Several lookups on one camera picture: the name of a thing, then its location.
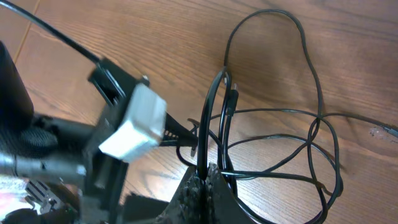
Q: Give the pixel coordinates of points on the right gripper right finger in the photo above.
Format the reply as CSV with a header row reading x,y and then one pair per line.
x,y
221,206

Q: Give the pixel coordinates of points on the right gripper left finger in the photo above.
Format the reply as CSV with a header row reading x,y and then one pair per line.
x,y
187,205

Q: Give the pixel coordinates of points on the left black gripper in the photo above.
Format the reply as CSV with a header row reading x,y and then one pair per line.
x,y
105,175

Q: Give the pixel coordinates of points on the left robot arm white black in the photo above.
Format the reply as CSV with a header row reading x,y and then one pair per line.
x,y
76,171

